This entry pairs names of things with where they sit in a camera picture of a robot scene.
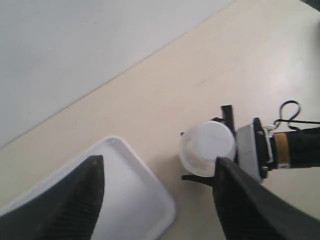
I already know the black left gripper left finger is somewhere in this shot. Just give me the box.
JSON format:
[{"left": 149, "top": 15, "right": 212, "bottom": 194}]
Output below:
[{"left": 0, "top": 155, "right": 104, "bottom": 240}]

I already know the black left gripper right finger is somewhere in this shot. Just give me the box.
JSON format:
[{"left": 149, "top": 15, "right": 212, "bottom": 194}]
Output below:
[{"left": 214, "top": 158, "right": 320, "bottom": 240}]

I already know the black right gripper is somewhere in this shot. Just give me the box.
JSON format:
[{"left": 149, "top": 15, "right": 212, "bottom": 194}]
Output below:
[{"left": 181, "top": 105, "right": 275, "bottom": 188}]

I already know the white bottle cap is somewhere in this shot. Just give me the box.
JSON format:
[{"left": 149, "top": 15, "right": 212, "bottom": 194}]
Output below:
[{"left": 190, "top": 121, "right": 236, "bottom": 162}]

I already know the clear plastic drink bottle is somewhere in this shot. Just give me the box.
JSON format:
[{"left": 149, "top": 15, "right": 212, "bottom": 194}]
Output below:
[{"left": 178, "top": 120, "right": 237, "bottom": 178}]

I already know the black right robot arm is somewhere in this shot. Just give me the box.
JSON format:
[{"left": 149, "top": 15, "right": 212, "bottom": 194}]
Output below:
[{"left": 179, "top": 100, "right": 320, "bottom": 186}]

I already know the white rectangular plastic tray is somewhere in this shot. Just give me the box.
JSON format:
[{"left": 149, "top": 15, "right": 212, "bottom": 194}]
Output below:
[{"left": 0, "top": 136, "right": 176, "bottom": 240}]

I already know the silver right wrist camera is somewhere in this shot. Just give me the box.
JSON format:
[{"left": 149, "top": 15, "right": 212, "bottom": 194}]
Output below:
[{"left": 236, "top": 123, "right": 263, "bottom": 184}]

